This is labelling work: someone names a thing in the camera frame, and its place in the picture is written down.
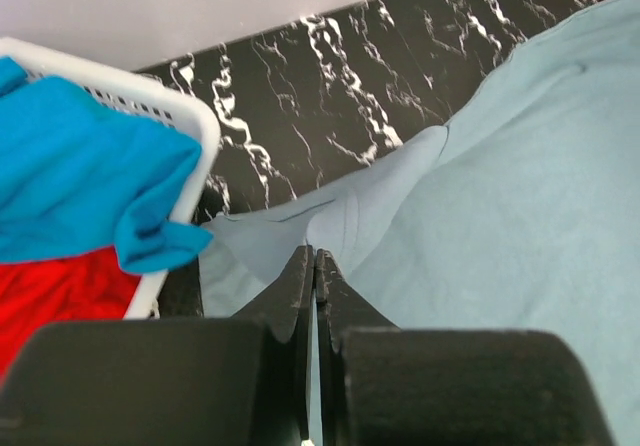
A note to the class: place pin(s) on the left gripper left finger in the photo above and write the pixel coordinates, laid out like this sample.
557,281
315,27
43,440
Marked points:
241,380

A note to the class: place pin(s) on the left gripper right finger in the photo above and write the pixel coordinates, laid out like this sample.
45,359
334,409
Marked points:
384,385

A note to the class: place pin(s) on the grey blue t shirt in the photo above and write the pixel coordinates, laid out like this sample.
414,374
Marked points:
521,211

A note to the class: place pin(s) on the red t shirt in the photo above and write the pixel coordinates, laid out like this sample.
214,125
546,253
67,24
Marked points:
86,287

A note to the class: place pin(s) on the black marble pattern mat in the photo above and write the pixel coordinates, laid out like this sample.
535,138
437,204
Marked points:
305,104

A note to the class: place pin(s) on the white plastic laundry basket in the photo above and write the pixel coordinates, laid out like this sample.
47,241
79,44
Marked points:
140,96

